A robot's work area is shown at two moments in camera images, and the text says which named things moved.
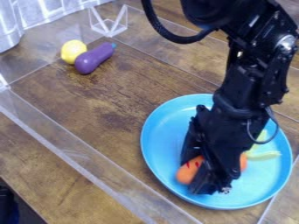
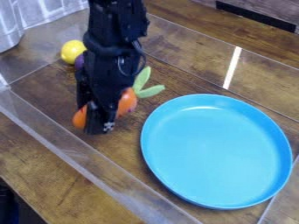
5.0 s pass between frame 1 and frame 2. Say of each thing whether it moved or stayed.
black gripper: moved
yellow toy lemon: stayed
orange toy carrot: moved
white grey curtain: stayed
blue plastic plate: stayed
